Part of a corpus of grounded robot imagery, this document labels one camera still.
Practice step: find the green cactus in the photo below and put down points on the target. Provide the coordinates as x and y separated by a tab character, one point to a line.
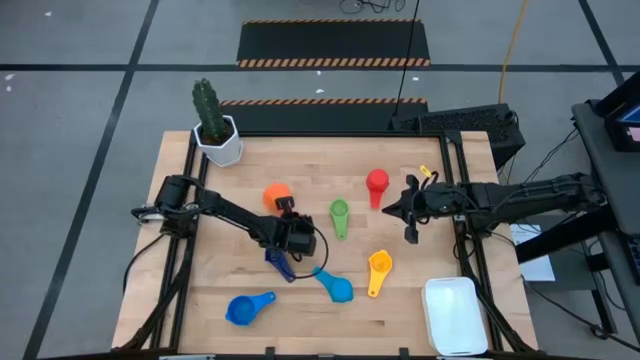
207	107

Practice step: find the black table frame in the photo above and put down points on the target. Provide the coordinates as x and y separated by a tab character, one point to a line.
325	134

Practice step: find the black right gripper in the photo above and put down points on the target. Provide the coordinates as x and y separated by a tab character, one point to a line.
440	200

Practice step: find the teal measuring cup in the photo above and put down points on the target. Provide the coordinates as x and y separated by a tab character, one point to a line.
340	290

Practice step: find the narrow hazard-striped black floor mat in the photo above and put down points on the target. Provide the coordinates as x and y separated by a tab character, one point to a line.
310	117

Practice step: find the black side desk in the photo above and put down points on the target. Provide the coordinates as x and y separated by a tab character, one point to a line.
605	165

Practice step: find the red measuring cup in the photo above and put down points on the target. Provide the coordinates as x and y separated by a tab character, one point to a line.
377	181

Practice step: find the navy measuring cup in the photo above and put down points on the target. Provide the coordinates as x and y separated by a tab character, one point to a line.
282	269

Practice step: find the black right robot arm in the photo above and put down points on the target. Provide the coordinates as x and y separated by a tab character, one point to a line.
525	195

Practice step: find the black computer tower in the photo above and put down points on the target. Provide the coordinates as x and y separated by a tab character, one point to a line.
475	122

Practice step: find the white paper sheet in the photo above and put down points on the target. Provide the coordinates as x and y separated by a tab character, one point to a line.
540	267

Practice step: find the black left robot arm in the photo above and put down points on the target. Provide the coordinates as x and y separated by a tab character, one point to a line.
230	210

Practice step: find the black monitor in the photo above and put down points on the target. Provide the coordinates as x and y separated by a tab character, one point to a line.
620	135

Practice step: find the yellow measuring cup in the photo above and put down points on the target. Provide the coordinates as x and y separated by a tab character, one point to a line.
379	265

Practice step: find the blue measuring cup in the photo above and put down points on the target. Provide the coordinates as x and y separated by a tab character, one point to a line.
240	310

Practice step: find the green measuring cup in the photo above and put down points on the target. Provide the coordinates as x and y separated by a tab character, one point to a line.
340	220

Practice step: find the orange measuring cup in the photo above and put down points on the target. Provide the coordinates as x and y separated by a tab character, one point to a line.
274	195

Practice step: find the white plastic basket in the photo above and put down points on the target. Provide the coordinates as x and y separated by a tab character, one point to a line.
452	315

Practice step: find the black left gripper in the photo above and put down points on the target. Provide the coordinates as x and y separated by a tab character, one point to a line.
300	240

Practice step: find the large hazard-striped black floor mat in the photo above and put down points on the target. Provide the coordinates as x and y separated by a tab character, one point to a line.
330	42

